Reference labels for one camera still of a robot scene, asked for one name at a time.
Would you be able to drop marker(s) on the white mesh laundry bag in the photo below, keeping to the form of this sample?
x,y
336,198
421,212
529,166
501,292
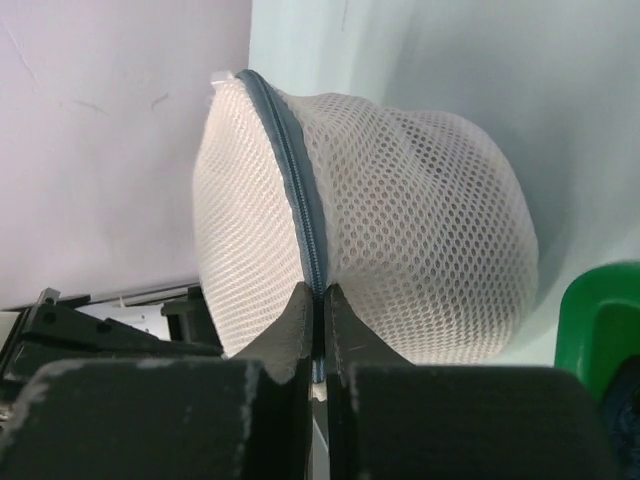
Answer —
x,y
416,215

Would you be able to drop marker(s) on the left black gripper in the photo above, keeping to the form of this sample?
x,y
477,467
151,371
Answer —
x,y
156,324

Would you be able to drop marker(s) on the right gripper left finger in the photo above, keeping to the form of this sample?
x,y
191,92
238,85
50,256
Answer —
x,y
187,417

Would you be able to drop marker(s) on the green plastic basket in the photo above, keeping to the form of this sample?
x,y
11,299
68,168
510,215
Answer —
x,y
598,327

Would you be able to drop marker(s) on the navy blue garment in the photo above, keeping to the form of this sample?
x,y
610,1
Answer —
x,y
620,408

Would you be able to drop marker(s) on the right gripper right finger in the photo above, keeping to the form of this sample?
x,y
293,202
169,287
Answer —
x,y
389,419

